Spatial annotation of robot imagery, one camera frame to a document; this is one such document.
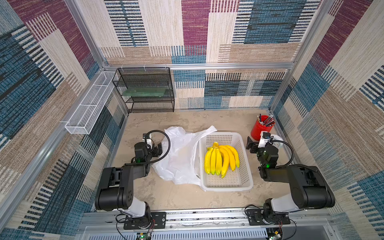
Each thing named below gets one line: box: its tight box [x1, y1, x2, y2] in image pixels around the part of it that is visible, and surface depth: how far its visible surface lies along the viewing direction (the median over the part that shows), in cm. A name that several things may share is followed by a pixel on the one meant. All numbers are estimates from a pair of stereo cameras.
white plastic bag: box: [152, 125, 218, 186], surface depth 91 cm
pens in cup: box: [257, 113, 275, 127], surface depth 98 cm
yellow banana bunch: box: [204, 141, 240, 178], surface depth 89 cm
